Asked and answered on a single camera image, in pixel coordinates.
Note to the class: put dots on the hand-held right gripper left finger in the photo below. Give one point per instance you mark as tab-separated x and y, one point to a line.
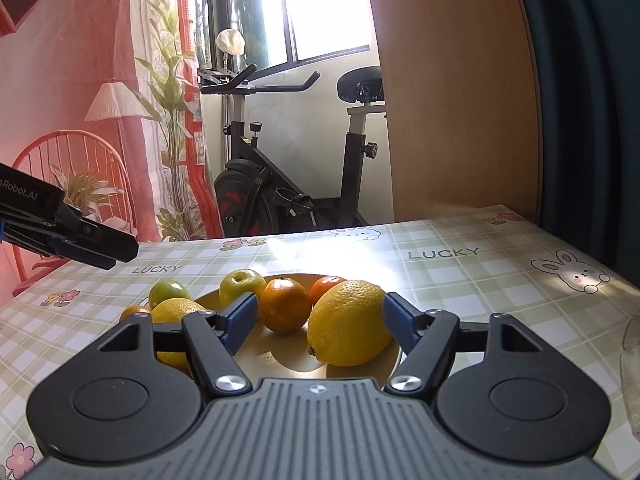
240	322

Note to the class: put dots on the red-orange tomato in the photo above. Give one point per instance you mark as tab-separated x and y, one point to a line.
325	287

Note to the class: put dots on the speckled orange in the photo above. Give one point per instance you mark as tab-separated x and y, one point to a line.
285	305

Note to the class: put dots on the dark blue curtain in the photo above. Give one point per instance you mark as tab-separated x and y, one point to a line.
590	110

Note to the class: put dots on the wooden door panel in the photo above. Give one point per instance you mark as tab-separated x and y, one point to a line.
450	85

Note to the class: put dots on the white cloth bundle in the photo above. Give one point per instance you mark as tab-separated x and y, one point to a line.
231	41

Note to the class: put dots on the large yellow lemon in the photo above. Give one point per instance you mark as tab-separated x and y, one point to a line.
172	310
345	325

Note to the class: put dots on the green round citrus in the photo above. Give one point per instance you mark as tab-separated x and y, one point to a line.
167	291

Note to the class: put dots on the red printed backdrop cloth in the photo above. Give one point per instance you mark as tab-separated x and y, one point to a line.
75	60

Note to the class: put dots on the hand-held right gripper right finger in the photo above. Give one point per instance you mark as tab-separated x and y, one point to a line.
400	325

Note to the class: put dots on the cream round plate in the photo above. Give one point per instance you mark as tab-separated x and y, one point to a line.
280	355

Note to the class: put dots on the dark framed window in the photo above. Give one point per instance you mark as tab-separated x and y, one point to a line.
288	10

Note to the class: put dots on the small orange tangerine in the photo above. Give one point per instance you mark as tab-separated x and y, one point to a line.
132	312

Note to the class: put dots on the yellow-green apple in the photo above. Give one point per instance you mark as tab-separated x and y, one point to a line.
240	282

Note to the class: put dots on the black exercise bike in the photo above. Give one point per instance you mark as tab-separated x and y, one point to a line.
250	190

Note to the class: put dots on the clear crumpled tape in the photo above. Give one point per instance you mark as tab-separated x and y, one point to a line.
631	360

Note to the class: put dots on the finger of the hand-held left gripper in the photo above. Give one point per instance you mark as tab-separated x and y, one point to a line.
75	251
100	237

